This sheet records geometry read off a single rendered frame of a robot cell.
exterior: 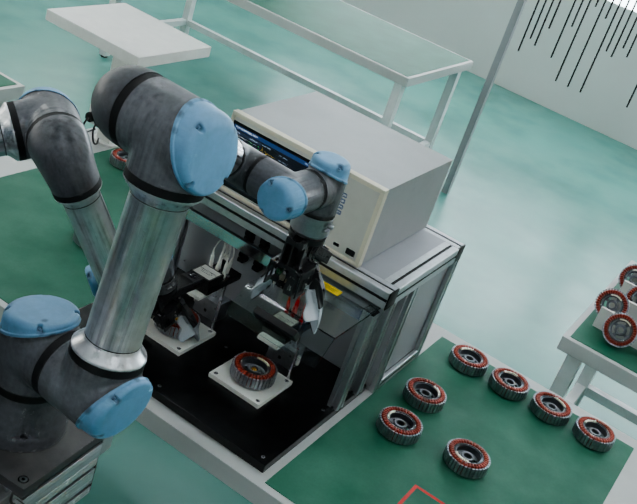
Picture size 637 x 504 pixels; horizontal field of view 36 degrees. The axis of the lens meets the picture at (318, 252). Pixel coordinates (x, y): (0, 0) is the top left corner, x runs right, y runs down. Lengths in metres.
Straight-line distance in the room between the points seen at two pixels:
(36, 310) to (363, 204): 0.92
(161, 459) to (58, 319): 1.78
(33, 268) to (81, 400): 1.19
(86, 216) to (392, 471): 0.92
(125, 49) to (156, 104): 1.61
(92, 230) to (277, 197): 0.45
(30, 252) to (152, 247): 1.35
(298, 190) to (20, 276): 1.12
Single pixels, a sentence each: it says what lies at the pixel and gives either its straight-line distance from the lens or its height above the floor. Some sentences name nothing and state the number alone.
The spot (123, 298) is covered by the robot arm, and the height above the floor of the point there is 1.39.
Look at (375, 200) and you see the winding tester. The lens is 2.20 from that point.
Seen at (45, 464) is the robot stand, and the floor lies 1.04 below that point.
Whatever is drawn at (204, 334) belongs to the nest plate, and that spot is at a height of 0.78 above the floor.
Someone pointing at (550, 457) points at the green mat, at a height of 0.75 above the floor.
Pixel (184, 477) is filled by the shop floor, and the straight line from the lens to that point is 3.23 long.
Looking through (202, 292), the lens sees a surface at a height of 0.88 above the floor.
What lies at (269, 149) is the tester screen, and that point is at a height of 1.27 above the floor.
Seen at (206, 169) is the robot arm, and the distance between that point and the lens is 1.31.
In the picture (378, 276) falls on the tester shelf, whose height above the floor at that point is 1.11.
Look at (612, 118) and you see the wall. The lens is 8.52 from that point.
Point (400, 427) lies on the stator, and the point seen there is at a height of 0.78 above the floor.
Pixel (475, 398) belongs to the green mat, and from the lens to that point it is 2.68.
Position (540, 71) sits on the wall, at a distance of 8.64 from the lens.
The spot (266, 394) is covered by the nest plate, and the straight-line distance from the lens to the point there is 2.33.
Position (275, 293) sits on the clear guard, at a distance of 2.16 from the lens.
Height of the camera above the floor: 2.14
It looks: 27 degrees down
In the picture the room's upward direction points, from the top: 19 degrees clockwise
